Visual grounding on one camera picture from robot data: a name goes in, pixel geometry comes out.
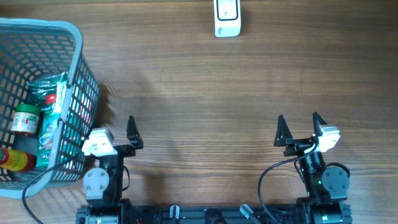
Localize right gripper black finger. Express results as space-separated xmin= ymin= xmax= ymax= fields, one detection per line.
xmin=312 ymin=112 xmax=327 ymax=136
xmin=274 ymin=114 xmax=294 ymax=147

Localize green 3M wipes pouch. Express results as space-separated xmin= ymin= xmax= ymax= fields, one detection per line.
xmin=27 ymin=72 xmax=68 ymax=114

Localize green-lidded white spice jar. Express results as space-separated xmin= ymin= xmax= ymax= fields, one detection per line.
xmin=11 ymin=104 xmax=40 ymax=136

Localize sriracha bottle with green cap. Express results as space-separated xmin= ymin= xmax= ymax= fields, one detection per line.
xmin=1 ymin=148 xmax=37 ymax=172

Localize teal wet wipes packet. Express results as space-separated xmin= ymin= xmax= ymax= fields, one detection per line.
xmin=36 ymin=113 xmax=60 ymax=167

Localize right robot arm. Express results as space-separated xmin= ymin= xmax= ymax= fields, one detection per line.
xmin=274 ymin=112 xmax=353 ymax=223

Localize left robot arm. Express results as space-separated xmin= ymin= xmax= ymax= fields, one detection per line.
xmin=75 ymin=115 xmax=144 ymax=224

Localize white barcode scanner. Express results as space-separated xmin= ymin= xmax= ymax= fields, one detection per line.
xmin=213 ymin=0 xmax=241 ymax=38

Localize grey plastic shopping basket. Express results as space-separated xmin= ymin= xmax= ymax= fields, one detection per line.
xmin=1 ymin=18 xmax=100 ymax=199

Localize black right camera cable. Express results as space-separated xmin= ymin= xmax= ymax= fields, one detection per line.
xmin=257 ymin=136 xmax=318 ymax=224

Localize black camera cable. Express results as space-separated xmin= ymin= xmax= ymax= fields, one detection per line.
xmin=21 ymin=157 xmax=78 ymax=224
xmin=257 ymin=136 xmax=318 ymax=224

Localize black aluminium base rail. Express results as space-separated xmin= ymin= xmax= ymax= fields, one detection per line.
xmin=75 ymin=204 xmax=353 ymax=224

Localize black left camera cable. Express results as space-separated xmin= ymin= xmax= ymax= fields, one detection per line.
xmin=21 ymin=157 xmax=78 ymax=224

